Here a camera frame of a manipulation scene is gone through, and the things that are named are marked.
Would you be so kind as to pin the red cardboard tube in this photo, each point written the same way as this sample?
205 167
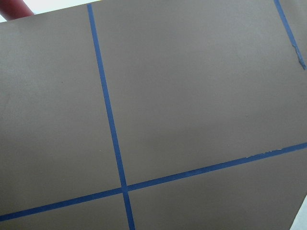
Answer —
14 9

